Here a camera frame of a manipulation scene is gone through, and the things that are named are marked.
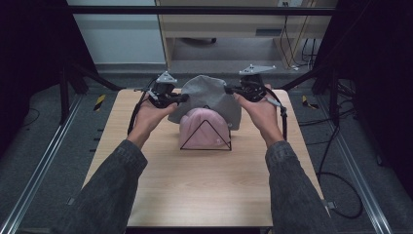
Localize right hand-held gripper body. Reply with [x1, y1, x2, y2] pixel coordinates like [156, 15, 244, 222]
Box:
[239, 63, 278, 102]

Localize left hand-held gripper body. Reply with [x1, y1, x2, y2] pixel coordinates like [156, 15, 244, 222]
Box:
[147, 70, 179, 108]

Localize grey beanie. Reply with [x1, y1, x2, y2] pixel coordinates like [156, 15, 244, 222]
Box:
[168, 74, 243, 132]

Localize pink beanie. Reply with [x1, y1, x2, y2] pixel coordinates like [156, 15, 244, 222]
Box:
[178, 107, 232, 151]

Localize black wire rack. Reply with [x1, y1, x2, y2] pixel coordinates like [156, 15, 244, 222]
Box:
[179, 104, 233, 152]

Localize person's left hand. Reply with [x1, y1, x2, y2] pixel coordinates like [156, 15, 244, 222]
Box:
[126, 94, 179, 149]

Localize person's right hand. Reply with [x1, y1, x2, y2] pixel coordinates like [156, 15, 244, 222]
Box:
[233, 83, 285, 149]

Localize yellow black striped tape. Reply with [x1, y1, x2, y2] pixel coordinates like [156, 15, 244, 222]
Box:
[93, 94, 107, 112]

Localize black curtain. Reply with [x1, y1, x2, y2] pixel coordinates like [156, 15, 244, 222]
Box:
[0, 0, 98, 157]
[316, 0, 413, 199]

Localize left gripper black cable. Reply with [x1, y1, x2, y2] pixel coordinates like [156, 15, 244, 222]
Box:
[127, 77, 160, 136]

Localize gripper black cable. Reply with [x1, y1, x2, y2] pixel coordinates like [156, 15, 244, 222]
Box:
[264, 87, 289, 141]
[127, 77, 160, 136]

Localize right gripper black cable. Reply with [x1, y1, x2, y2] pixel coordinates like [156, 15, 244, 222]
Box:
[264, 87, 289, 141]

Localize hanging cables under desk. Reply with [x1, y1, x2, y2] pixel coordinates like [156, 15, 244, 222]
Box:
[279, 1, 320, 72]

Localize yellow handled tool right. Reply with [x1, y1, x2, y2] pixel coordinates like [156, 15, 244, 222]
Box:
[301, 95, 319, 110]

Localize black frame strut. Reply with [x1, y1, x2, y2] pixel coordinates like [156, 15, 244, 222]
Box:
[279, 63, 341, 127]
[58, 61, 126, 125]

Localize black horizontal frame bar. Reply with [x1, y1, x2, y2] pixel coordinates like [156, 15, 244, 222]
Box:
[67, 5, 339, 17]

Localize black floor cables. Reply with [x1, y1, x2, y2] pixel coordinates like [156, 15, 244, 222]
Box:
[297, 79, 364, 219]

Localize silver metal floor rail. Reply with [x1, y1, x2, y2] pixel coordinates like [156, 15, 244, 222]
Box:
[316, 94, 394, 234]
[0, 94, 84, 234]

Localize grey metal table bracket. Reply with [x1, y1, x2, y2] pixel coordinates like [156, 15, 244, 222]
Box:
[320, 199, 339, 211]

